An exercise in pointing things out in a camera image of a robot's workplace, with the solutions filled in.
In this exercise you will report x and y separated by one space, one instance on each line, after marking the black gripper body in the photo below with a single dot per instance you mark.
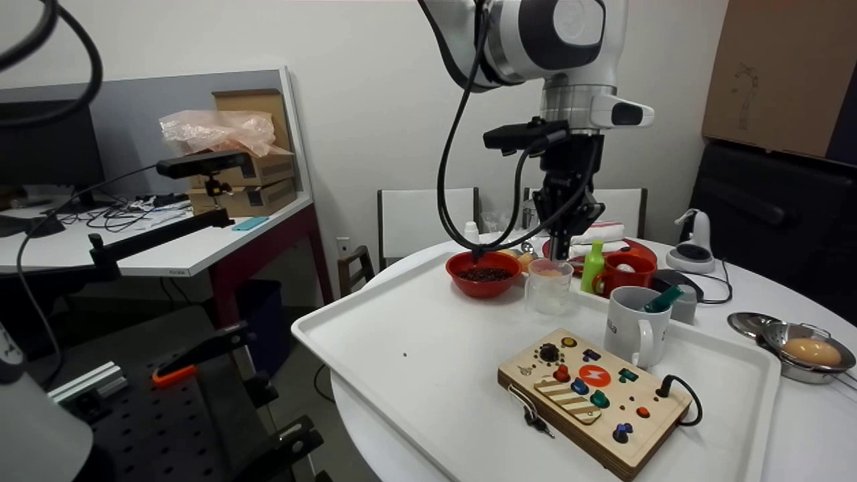
571 167

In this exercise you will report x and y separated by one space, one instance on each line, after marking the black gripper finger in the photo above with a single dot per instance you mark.
581 213
553 214

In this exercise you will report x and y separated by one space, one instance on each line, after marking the wooden switch board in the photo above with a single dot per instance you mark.
606 404

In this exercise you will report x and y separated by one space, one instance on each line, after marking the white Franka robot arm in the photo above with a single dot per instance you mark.
571 41

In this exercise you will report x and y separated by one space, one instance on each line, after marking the green squeeze bottle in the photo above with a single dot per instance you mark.
593 269

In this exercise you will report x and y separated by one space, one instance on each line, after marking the small red bowl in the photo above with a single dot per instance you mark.
629 269

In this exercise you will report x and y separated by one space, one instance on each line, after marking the clear plastic cup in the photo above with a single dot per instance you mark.
547 286

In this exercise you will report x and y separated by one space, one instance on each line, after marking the red bowl with coffee beans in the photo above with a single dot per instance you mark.
482 274

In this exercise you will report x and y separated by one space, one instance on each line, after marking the white tabletop device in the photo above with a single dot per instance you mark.
695 242

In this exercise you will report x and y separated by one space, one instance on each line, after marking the teal marker in mug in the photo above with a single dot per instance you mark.
665 298

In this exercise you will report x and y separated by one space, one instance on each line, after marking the white mug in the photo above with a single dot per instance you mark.
633 325

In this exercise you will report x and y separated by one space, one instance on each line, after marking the white plastic tray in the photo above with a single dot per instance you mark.
428 357

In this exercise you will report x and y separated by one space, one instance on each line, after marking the black cabinet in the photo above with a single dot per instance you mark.
786 223

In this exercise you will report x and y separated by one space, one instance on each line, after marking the metal strainer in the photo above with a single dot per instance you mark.
759 332

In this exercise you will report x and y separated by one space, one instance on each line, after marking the large cardboard box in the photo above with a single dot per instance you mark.
786 69

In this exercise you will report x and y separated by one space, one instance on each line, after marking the beige round object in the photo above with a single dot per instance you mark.
810 352

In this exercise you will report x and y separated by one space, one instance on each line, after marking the cardboard box on desk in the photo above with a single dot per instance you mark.
263 183

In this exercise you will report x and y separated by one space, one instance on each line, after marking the dark blue bin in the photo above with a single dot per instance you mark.
261 325

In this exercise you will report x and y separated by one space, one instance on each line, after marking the pink plastic bag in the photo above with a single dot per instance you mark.
217 132

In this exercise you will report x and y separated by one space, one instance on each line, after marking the white desk with red legs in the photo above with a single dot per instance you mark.
162 249

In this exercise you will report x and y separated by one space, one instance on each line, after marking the black computer monitor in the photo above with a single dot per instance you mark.
48 147

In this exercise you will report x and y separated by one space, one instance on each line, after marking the white rounded object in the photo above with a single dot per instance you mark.
41 436

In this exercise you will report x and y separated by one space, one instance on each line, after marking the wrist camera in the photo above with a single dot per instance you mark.
523 135

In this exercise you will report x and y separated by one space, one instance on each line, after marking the black stereo camera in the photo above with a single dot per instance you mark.
202 164

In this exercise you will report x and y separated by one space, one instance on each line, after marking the black metal stand frame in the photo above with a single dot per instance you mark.
176 419

